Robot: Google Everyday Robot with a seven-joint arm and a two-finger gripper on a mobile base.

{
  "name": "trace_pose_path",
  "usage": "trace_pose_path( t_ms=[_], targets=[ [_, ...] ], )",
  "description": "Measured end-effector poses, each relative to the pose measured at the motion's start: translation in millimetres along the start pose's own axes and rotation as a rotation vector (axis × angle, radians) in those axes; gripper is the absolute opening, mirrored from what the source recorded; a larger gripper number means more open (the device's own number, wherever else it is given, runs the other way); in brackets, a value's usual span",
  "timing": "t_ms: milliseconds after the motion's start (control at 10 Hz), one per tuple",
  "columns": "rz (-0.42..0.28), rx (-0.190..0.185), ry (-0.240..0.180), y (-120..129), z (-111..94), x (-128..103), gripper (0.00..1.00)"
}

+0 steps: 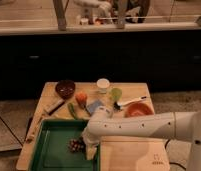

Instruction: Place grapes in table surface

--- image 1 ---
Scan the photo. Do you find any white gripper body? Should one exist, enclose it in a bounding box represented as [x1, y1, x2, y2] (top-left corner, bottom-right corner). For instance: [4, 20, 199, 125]
[81, 127, 102, 161]

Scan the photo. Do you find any dark grape bunch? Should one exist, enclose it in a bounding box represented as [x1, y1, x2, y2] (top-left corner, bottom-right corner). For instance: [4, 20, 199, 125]
[69, 138, 85, 153]

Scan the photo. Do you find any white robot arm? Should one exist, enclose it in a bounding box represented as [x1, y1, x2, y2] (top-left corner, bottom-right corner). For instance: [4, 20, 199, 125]
[82, 107, 201, 171]

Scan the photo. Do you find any blue sponge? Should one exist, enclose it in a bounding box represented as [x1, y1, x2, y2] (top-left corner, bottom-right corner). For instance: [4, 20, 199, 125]
[86, 100, 103, 115]

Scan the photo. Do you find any black and white brush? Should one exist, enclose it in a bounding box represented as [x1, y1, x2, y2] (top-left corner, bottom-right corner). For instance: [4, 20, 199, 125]
[113, 96, 147, 110]

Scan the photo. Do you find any light wooden cutting board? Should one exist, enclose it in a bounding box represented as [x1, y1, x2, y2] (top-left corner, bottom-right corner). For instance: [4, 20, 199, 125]
[100, 136, 170, 171]

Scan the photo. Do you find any orange carrot toy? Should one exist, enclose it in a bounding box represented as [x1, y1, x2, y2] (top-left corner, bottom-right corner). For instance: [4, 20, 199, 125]
[75, 92, 87, 108]

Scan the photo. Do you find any green cucumber toy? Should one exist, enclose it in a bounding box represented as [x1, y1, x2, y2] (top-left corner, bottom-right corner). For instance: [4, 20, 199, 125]
[67, 103, 78, 120]

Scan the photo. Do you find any green cup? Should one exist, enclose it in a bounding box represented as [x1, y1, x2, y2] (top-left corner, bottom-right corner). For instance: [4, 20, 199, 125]
[111, 88, 122, 102]

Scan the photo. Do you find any white cup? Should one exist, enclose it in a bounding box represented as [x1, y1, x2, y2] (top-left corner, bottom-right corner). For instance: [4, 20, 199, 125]
[96, 78, 110, 94]

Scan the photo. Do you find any orange bowl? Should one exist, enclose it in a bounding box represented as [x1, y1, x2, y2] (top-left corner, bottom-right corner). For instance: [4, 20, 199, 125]
[125, 102, 154, 117]

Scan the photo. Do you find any dark brown bowl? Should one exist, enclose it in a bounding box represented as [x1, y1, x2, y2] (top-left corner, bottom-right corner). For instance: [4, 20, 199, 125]
[55, 80, 75, 99]

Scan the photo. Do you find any green plastic tray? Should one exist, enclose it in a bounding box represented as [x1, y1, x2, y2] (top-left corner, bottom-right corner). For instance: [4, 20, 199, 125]
[27, 120, 100, 171]

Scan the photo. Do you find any black handled knife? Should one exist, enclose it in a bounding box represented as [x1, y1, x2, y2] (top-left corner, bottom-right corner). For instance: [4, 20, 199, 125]
[44, 100, 65, 116]

